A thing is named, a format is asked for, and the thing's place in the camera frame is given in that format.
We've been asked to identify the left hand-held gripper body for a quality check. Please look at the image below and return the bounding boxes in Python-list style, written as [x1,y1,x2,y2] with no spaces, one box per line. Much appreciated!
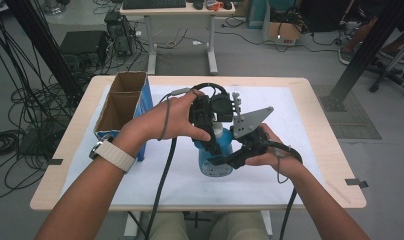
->
[188,92,243,134]

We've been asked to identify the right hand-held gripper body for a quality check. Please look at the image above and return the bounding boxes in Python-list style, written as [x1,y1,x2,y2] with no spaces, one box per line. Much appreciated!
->
[232,106,275,158]

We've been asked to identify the blue bottle with white cap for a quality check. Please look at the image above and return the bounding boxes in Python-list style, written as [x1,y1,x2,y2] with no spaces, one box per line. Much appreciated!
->
[193,124,235,178]

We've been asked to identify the person's right hand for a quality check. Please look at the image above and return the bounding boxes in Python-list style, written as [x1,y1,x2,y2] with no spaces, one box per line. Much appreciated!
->
[244,122,306,180]

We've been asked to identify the person's left hand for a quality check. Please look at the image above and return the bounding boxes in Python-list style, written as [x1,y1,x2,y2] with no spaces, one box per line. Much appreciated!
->
[117,88,212,158]

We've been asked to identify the white table mat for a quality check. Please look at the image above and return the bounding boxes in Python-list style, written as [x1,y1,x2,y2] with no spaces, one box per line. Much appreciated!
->
[61,84,324,207]

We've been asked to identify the person's right leg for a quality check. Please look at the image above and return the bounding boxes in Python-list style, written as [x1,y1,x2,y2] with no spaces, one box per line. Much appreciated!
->
[211,211,269,240]

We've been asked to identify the person's leg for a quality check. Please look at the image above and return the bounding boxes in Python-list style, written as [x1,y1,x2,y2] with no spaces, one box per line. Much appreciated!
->
[149,211,191,240]
[211,211,269,240]
[338,18,379,66]

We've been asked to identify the white desk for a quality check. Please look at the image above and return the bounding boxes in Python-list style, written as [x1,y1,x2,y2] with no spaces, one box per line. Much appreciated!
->
[119,2,236,76]

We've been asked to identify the white table leg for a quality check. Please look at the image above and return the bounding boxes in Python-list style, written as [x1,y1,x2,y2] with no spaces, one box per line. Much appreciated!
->
[258,210,274,237]
[123,211,142,238]

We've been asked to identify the blue cardboard box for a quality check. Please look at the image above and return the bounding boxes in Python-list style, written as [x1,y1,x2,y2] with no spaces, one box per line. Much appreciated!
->
[93,70,154,162]

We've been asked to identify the person's left leg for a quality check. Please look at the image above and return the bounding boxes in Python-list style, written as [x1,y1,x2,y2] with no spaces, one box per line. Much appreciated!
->
[149,211,191,240]

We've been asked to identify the wristwatch with white band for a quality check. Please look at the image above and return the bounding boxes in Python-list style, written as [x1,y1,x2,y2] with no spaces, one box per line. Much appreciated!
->
[88,134,138,173]

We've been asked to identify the orange small item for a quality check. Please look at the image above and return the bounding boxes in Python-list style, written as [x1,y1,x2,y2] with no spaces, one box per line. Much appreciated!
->
[205,0,224,12]

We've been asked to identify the brown cardboard box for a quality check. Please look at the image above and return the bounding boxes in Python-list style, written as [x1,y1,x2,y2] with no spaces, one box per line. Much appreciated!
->
[262,6,304,46]

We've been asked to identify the grey floor mat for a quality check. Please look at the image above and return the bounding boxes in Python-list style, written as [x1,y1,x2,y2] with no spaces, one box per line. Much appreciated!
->
[311,83,383,141]

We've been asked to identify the black computer tower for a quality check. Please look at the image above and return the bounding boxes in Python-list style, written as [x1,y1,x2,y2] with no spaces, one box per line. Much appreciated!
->
[104,11,138,57]

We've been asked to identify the black keyboard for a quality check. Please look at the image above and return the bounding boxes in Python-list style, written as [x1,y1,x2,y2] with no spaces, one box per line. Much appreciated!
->
[122,0,187,10]

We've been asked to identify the black metal stand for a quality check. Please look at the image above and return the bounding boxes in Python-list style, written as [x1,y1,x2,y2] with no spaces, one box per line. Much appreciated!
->
[4,0,83,104]
[318,0,404,113]

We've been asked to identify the black equipment case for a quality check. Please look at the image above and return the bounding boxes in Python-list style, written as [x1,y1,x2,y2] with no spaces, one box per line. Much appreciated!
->
[59,30,109,73]

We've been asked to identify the black chair base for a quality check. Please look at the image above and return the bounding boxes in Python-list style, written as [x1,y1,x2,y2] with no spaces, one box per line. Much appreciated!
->
[368,36,404,98]

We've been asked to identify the grey right wrist cord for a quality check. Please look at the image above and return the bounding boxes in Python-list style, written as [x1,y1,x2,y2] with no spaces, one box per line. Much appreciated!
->
[275,146,291,185]

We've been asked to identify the grey wrist cord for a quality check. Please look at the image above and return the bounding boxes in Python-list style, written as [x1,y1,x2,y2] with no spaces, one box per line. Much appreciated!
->
[157,95,173,142]
[275,146,291,185]

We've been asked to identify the grey left wrist cord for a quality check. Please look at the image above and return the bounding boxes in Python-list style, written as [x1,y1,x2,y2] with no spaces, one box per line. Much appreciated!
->
[157,95,173,142]

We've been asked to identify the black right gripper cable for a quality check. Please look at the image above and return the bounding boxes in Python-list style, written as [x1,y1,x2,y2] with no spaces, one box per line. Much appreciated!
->
[268,141,305,240]

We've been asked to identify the bundle of black floor cables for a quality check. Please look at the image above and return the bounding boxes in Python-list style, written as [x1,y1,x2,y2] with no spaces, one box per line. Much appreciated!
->
[0,19,78,201]

